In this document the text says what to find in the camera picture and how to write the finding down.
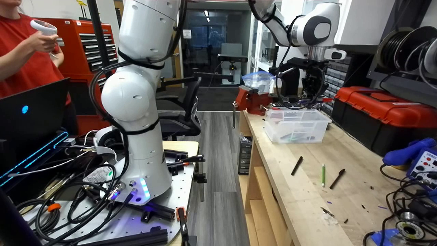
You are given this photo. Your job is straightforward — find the black marker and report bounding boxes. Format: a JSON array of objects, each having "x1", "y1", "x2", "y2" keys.
[
  {"x1": 329, "y1": 168, "x2": 346, "y2": 190},
  {"x1": 291, "y1": 156, "x2": 304, "y2": 176}
]

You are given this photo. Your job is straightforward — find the solder spool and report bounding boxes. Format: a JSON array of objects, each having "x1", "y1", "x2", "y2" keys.
[{"x1": 396, "y1": 220, "x2": 426, "y2": 242}]

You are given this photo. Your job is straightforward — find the red and black toolbox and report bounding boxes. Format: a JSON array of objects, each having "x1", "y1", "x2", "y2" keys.
[{"x1": 332, "y1": 86, "x2": 437, "y2": 157}]

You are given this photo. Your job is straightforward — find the black pole stand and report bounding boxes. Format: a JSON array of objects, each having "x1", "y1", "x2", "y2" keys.
[{"x1": 86, "y1": 0, "x2": 112, "y2": 77}]

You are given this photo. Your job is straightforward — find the black laptop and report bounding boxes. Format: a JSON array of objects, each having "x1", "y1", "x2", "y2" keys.
[{"x1": 0, "y1": 78, "x2": 71, "y2": 192}]

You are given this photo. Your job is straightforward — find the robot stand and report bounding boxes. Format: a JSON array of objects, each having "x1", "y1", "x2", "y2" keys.
[{"x1": 20, "y1": 140, "x2": 200, "y2": 246}]

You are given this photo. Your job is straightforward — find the red bench vise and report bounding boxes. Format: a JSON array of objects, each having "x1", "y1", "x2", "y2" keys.
[{"x1": 233, "y1": 85, "x2": 274, "y2": 129}]

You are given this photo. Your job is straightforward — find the person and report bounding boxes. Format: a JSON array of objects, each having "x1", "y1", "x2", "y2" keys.
[{"x1": 0, "y1": 0, "x2": 73, "y2": 134}]

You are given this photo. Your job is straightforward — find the black office chair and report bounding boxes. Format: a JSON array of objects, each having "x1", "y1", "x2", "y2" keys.
[{"x1": 156, "y1": 77, "x2": 202, "y2": 138}]

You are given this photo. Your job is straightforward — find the blue soldering station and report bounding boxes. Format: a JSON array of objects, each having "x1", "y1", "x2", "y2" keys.
[{"x1": 406, "y1": 147, "x2": 437, "y2": 192}]

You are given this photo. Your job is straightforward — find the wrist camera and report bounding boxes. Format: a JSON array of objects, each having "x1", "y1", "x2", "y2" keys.
[{"x1": 286, "y1": 57, "x2": 329, "y2": 71}]

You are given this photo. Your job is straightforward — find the clear plastic bag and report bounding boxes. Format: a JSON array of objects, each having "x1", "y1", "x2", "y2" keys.
[{"x1": 241, "y1": 71, "x2": 276, "y2": 94}]

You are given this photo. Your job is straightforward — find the small parts drawer cabinet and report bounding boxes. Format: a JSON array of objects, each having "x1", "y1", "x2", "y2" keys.
[{"x1": 321, "y1": 56, "x2": 353, "y2": 114}]

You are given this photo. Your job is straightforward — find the heap of markers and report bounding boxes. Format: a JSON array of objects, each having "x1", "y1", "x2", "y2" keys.
[{"x1": 279, "y1": 133, "x2": 316, "y2": 142}]

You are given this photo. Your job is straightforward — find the hand controller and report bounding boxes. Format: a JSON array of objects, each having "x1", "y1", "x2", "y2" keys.
[{"x1": 30, "y1": 19, "x2": 59, "y2": 59}]

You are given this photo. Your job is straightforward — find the blue hot air handle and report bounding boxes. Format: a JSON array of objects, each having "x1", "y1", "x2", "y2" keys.
[{"x1": 382, "y1": 138, "x2": 437, "y2": 168}]

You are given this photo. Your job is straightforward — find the clear plastic box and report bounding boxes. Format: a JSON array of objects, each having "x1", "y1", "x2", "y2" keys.
[{"x1": 264, "y1": 108, "x2": 332, "y2": 144}]

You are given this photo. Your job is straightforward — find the red tool cabinet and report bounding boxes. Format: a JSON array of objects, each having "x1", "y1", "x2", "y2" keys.
[{"x1": 37, "y1": 17, "x2": 119, "y2": 135}]

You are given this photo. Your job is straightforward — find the row of wire spools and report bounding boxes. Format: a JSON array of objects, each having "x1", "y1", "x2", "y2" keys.
[{"x1": 377, "y1": 26, "x2": 437, "y2": 90}]

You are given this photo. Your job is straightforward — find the tangle of black cables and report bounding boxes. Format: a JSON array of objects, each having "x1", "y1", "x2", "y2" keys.
[{"x1": 363, "y1": 164, "x2": 437, "y2": 246}]

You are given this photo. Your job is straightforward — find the bundle of black cables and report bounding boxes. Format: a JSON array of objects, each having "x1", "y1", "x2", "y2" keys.
[{"x1": 15, "y1": 167, "x2": 139, "y2": 246}]

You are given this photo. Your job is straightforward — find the orange and black clamp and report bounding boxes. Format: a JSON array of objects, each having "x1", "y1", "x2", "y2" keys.
[{"x1": 175, "y1": 207, "x2": 190, "y2": 246}]

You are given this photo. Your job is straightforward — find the white headset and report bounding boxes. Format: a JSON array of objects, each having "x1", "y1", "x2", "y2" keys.
[{"x1": 94, "y1": 126, "x2": 124, "y2": 162}]

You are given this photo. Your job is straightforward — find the black drawer unit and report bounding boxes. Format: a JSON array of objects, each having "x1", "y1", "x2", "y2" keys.
[{"x1": 238, "y1": 135, "x2": 253, "y2": 175}]

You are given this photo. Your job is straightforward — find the black aluminium rail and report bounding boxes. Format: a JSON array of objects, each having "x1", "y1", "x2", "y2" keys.
[{"x1": 80, "y1": 226, "x2": 169, "y2": 246}]

